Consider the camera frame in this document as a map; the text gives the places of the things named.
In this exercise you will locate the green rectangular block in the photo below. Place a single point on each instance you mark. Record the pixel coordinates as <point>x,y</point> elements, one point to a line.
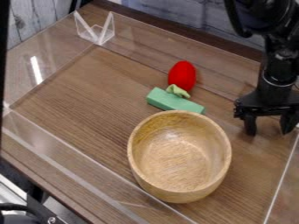
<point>167,101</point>

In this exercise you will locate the black metal bracket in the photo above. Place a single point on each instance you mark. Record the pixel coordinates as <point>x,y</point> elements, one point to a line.
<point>45,216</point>

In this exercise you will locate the clear acrylic tray wall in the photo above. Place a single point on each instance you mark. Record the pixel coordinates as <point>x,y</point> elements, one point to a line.
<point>75,98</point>

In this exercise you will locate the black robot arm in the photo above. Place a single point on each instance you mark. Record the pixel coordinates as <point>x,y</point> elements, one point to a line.
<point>274,20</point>

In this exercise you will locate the red plush strawberry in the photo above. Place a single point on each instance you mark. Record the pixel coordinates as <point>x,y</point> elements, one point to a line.
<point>182,79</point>

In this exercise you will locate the wooden bowl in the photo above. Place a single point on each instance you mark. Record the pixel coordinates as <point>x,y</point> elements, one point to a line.
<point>179,155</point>

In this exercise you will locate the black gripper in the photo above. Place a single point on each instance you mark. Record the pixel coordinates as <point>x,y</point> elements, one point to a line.
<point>250,106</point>

